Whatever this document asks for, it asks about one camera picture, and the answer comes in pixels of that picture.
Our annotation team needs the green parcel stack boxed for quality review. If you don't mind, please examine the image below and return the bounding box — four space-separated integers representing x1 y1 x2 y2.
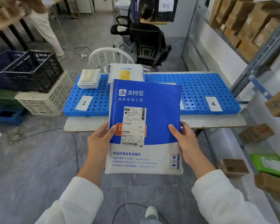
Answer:
249 153 280 178

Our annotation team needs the stack of brown cardboard boxes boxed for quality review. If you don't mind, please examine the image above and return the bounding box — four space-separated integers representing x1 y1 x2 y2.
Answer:
208 0 280 62

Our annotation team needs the white mailer yellow label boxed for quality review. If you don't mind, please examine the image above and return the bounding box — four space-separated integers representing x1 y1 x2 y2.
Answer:
107 63 145 85

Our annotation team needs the black looped cable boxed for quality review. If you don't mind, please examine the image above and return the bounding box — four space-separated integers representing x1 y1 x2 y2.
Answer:
112 203 170 224

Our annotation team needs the stack of blue mailers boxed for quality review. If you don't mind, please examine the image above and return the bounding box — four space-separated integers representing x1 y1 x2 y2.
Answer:
105 79 184 175

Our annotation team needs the black floor cable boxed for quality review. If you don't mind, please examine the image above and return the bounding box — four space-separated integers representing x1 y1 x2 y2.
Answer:
65 43 94 62

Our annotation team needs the white refrigerator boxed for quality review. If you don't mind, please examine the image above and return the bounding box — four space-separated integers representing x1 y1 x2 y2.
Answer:
74 0 95 15

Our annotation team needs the open cardboard carton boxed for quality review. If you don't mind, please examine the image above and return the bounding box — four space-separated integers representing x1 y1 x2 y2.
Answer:
0 0 26 33

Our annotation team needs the black crate with paper sign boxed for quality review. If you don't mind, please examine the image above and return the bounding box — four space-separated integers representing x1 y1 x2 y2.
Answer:
154 0 179 23

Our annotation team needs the person's right hand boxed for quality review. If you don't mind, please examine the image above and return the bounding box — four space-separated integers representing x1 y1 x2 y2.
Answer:
168 121 205 170

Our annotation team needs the blue crate with paper sign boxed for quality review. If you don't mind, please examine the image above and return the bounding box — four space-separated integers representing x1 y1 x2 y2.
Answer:
129 0 141 21

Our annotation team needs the person's left forearm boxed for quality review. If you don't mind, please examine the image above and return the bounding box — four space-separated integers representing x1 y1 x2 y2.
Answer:
35 164 108 224

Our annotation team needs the clear bagged parcel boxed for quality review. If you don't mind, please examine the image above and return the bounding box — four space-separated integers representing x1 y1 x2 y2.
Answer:
80 69 101 83

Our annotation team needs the thin black cable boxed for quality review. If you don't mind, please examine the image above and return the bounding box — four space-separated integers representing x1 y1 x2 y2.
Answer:
14 127 80 173

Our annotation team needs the black office chair patterned back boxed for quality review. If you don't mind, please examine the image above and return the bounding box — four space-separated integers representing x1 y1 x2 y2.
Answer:
129 27 172 71

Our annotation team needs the person's white right shoe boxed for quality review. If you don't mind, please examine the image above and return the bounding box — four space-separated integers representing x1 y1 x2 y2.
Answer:
144 205 159 221

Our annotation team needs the oblong brown box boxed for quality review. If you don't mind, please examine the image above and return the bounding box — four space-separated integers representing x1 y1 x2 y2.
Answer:
264 87 280 119

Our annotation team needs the grey metal shelf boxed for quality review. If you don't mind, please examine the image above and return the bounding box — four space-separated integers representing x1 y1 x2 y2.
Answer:
181 0 280 87
229 16 280 224

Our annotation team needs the person's right leg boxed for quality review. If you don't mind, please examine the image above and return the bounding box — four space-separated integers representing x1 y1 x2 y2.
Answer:
140 217 163 224

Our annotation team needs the small brown box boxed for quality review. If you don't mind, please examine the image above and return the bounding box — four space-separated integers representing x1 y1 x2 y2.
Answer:
238 123 275 144
254 172 280 200

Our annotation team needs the white plastic bin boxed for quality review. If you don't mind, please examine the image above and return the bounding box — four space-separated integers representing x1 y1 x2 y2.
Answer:
115 0 131 17

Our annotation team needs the green cord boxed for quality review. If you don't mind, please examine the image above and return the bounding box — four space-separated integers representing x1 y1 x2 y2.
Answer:
7 131 26 143

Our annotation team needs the black mesh office chair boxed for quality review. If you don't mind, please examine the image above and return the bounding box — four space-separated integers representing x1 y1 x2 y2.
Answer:
110 15 134 53

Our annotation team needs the green plastic crate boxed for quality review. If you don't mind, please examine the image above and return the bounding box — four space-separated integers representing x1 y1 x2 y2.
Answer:
0 88 24 109

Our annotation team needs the person's left hand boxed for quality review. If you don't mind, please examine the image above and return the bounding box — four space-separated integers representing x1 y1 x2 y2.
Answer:
86 121 117 172

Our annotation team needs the person's right forearm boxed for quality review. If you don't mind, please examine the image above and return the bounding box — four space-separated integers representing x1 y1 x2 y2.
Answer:
189 158 271 224

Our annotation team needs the navy blue plastic crate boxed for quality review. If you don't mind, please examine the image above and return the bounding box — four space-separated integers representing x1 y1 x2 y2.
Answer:
0 50 26 90

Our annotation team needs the cream plastic crate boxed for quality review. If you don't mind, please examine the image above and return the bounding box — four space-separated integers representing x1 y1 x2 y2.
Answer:
14 71 74 117

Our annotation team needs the black plastic crate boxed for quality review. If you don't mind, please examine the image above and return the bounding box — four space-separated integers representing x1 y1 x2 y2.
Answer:
1 50 65 94

